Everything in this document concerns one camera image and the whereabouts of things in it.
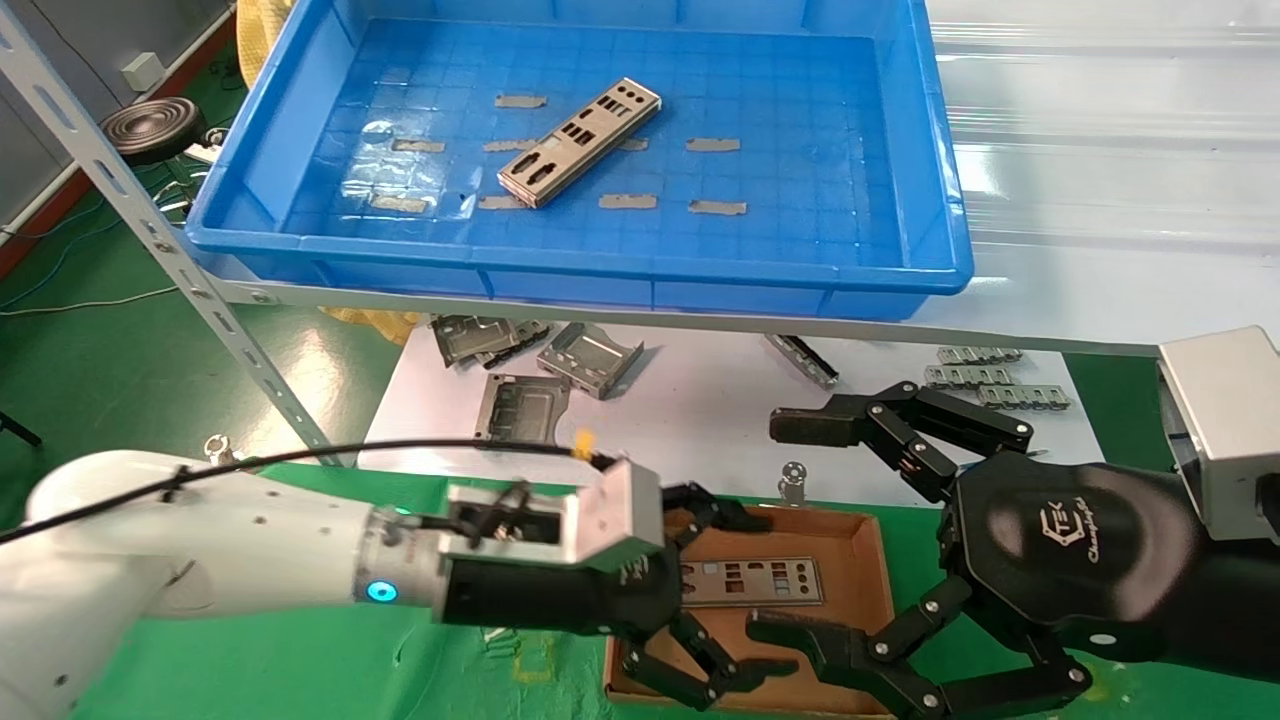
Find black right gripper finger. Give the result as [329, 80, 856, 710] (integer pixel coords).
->
[770, 381, 1035, 504]

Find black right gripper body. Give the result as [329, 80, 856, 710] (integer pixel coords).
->
[940, 452, 1280, 683]

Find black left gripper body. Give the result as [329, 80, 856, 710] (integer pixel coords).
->
[435, 483, 716, 641]

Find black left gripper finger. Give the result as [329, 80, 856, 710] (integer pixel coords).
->
[622, 610, 801, 713]
[690, 483, 773, 539]
[746, 575, 1093, 720]

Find silver metal I/O shield plate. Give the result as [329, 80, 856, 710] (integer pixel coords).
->
[680, 558, 826, 608]

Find brown cardboard box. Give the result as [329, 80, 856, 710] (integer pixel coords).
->
[606, 503, 898, 719]

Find blue plastic tray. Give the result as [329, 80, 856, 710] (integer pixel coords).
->
[185, 0, 976, 323]

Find narrow grey metal strip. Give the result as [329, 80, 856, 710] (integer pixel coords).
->
[766, 334, 841, 391]

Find white paper sheet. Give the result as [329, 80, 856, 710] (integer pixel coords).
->
[358, 318, 1106, 509]

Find stacked metal I/O shield plates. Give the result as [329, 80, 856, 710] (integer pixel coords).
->
[497, 78, 663, 209]

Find grey slotted shelf upright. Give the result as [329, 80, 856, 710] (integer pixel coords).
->
[0, 5, 346, 468]

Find black round ribbed disc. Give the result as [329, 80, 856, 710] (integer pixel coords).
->
[100, 97, 206, 166]

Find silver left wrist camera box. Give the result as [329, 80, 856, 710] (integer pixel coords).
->
[440, 458, 666, 573]

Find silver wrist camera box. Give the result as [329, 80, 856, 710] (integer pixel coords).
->
[1158, 325, 1280, 546]
[440, 458, 666, 573]

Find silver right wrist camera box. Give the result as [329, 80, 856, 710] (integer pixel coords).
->
[1158, 325, 1280, 546]

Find flat grey metal frame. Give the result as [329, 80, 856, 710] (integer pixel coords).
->
[474, 374, 574, 456]

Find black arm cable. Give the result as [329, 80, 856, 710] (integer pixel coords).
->
[0, 432, 623, 546]

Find folded grey metal bracket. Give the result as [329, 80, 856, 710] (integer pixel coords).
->
[537, 322, 646, 401]

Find dark grey metal bracket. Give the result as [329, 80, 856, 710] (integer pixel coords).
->
[478, 320, 553, 371]

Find grey shelf rail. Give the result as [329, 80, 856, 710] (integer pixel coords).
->
[185, 250, 1166, 359]

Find white floor cable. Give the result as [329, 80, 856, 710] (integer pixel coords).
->
[0, 287, 181, 316]

